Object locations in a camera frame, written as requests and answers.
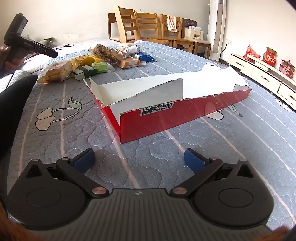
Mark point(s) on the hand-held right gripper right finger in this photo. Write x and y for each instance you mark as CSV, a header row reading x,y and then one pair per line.
x,y
194,161

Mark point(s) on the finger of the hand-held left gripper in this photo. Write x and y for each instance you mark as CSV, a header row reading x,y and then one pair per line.
x,y
47,50

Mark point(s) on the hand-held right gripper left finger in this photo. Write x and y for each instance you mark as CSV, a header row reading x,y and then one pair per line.
x,y
84,161

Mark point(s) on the clear bag of golden bread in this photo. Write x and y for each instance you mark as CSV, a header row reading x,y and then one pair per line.
x,y
55,73

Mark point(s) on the yellow snack packet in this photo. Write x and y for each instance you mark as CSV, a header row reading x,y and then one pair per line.
x,y
84,59

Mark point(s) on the dark green snack packet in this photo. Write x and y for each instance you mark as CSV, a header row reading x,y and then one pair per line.
x,y
86,72

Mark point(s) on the red cardboard box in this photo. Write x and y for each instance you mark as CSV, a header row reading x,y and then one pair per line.
x,y
161,122

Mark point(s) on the brown printed clear pastry bag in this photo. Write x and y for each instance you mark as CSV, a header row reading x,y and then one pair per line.
x,y
105,53

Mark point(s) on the light green cracker packet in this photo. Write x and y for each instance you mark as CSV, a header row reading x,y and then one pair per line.
x,y
103,67

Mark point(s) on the purple and white snack packet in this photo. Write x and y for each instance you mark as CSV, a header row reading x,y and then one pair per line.
x,y
132,49

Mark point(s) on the person's left hand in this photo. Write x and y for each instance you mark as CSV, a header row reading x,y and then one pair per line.
x,y
15,63

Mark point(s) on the person's black trouser leg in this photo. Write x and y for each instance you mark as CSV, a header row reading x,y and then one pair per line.
x,y
13,111

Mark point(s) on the brown chair white seat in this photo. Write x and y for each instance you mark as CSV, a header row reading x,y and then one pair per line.
x,y
112,23

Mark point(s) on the brown cracker packet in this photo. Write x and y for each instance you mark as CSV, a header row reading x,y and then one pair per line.
x,y
129,63

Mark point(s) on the light wooden chair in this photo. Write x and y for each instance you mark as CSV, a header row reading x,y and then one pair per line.
x,y
126,20
148,23
164,27

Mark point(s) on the blue and white snack packet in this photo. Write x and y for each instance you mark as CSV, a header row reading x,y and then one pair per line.
x,y
144,57

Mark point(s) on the cream TV cabinet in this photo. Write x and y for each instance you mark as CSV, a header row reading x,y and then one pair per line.
x,y
261,71

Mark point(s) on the red plastic bag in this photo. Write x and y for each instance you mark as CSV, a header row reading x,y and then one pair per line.
x,y
251,53

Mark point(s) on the red round jar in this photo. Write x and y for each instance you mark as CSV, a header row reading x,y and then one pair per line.
x,y
269,59

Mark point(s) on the white box on chair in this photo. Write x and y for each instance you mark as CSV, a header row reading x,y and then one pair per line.
x,y
194,33

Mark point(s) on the beige towel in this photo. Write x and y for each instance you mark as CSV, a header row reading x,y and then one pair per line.
x,y
173,23

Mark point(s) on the red gift box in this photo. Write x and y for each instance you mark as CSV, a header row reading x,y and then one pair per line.
x,y
286,69

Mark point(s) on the dark wooden cushioned chair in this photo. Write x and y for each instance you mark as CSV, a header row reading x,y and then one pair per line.
x,y
187,22

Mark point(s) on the white standing air conditioner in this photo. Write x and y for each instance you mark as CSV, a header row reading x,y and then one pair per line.
x,y
218,23

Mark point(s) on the white wall socket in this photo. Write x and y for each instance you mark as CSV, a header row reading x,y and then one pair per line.
x,y
229,42

